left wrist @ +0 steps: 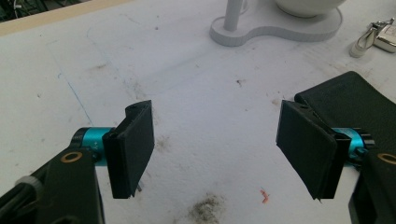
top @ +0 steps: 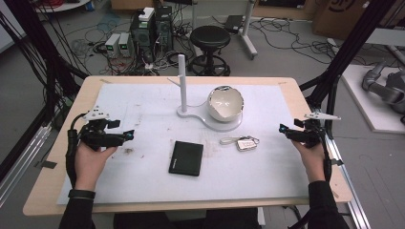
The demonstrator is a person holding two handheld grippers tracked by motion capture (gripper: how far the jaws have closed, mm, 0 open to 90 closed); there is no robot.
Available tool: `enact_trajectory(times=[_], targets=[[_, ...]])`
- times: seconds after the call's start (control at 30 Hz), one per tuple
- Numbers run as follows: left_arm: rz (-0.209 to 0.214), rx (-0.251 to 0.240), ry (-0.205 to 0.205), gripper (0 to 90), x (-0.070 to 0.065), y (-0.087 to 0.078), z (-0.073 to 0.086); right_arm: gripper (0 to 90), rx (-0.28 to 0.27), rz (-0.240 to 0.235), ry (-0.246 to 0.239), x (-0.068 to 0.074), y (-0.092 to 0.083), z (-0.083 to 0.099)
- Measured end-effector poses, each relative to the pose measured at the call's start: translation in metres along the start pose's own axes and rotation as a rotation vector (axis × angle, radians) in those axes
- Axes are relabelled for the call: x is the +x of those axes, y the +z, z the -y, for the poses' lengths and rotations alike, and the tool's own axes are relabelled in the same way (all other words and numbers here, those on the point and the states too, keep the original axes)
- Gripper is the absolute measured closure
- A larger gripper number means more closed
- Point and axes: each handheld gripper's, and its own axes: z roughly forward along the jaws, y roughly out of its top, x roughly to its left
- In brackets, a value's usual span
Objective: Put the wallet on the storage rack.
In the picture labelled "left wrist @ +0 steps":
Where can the small orange scrap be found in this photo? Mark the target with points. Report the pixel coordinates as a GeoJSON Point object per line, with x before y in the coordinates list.
{"type": "Point", "coordinates": [264, 196]}

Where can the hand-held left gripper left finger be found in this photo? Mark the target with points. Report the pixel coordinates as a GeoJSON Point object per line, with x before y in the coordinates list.
{"type": "Point", "coordinates": [130, 149]}

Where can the silver metal clasp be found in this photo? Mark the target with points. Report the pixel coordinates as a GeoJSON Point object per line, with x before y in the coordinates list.
{"type": "Point", "coordinates": [362, 43]}

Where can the white round bowl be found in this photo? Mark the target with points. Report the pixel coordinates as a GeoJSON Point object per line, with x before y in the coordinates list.
{"type": "Point", "coordinates": [306, 7]}

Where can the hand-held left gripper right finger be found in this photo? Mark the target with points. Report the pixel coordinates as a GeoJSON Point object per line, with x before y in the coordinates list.
{"type": "Point", "coordinates": [306, 146]}

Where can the white stand with pole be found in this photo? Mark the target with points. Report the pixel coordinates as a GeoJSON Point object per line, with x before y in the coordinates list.
{"type": "Point", "coordinates": [267, 29]}

